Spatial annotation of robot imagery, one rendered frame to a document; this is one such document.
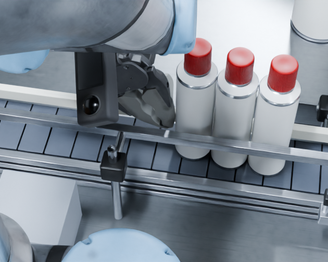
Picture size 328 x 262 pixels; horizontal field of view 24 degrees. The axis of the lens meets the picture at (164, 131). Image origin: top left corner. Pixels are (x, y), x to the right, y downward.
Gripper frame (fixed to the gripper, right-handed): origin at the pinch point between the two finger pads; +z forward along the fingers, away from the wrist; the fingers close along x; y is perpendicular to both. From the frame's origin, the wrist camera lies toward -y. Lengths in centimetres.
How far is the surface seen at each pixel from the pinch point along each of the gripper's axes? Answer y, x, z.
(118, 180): -10.5, 2.8, -3.3
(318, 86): 15.2, -15.3, 15.1
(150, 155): -1.4, 4.2, 3.8
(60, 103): 3.7, 15.3, -5.2
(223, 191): -5.0, -4.6, 10.1
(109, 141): -0.2, 9.6, 0.7
